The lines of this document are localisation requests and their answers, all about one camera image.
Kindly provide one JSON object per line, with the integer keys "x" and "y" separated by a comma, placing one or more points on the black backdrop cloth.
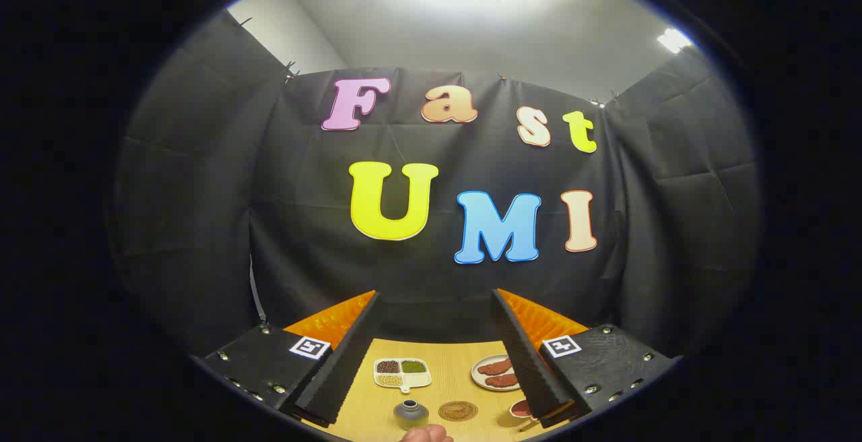
{"x": 303, "y": 226}

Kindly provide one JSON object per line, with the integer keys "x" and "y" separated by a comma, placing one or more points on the wooden table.
{"x": 451, "y": 378}

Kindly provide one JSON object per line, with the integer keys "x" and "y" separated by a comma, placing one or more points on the white oval plate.
{"x": 479, "y": 376}

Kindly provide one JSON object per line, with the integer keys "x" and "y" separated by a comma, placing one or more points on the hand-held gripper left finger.
{"x": 347, "y": 354}

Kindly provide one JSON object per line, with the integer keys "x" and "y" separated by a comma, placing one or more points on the brown meat piece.
{"x": 503, "y": 381}
{"x": 495, "y": 366}

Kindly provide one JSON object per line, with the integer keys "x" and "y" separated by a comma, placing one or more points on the white cup red inside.
{"x": 519, "y": 408}

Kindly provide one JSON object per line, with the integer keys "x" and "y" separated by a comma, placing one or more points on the white divided plate with beans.
{"x": 403, "y": 373}

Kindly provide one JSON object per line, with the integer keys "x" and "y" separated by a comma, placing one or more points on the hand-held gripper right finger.
{"x": 528, "y": 361}

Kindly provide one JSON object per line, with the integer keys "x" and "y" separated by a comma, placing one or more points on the small ceiling light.
{"x": 673, "y": 40}

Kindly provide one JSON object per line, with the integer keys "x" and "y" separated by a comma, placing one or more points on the silver juice bottle green label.
{"x": 411, "y": 415}

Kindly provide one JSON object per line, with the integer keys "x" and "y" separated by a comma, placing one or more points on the round cork coaster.
{"x": 458, "y": 411}

